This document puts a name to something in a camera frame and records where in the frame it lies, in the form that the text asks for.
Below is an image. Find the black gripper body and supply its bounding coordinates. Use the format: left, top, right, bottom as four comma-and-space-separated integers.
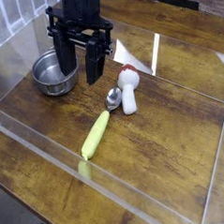
46, 0, 113, 54

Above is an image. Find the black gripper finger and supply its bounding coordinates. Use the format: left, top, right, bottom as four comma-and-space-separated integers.
85, 40, 105, 85
52, 30, 77, 76

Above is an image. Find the green handled metal spoon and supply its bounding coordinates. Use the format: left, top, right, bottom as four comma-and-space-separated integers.
77, 86, 127, 162

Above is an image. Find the small steel pot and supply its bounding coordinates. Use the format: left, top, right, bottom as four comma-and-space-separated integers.
32, 49, 79, 97

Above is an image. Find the white red plush mushroom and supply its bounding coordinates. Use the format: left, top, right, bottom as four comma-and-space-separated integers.
117, 64, 140, 115

